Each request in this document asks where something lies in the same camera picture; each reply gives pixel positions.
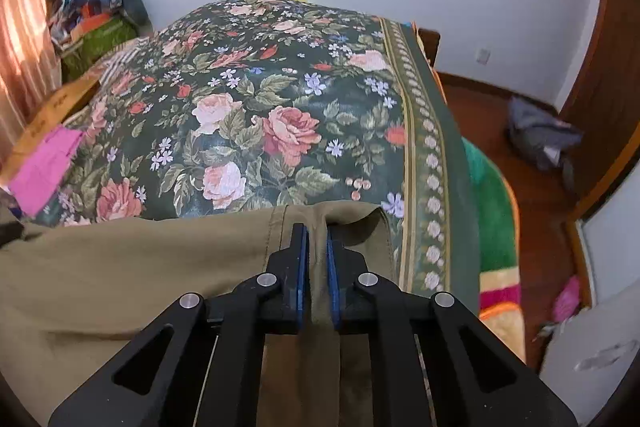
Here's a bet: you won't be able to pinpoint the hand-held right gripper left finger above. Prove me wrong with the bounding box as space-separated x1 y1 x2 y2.
48 223 310 427

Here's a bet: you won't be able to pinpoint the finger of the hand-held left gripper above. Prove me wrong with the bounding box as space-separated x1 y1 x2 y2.
0 220 27 250

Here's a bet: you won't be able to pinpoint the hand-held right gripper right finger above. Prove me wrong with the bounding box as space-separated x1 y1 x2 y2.
326 226 579 427

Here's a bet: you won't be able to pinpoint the khaki pants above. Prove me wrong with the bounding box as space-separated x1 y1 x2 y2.
0 202 401 427

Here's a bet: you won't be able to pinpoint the cardboard box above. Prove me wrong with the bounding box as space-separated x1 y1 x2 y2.
0 66 106 188

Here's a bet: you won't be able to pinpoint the green plush blanket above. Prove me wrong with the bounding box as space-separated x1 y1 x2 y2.
460 137 527 363

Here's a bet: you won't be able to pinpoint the floral bed cover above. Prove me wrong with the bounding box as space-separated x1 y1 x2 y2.
20 0 481 313

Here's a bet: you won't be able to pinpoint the orange curtain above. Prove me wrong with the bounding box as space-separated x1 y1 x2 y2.
0 0 81 158

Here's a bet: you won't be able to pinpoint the striped cloth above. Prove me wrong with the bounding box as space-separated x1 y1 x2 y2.
95 38 151 82

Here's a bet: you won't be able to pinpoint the pile of colourful clothes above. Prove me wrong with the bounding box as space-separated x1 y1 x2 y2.
50 0 151 82

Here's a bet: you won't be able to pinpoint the pink cloth on floor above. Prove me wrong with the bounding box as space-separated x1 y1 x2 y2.
552 276 582 324

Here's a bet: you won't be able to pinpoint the grey cloth on floor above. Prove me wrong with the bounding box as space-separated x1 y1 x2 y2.
507 96 584 192

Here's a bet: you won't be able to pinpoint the white appliance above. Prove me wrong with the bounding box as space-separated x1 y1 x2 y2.
538 181 640 426

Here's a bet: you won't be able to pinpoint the wooden wardrobe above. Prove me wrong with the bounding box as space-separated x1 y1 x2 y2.
558 0 640 218

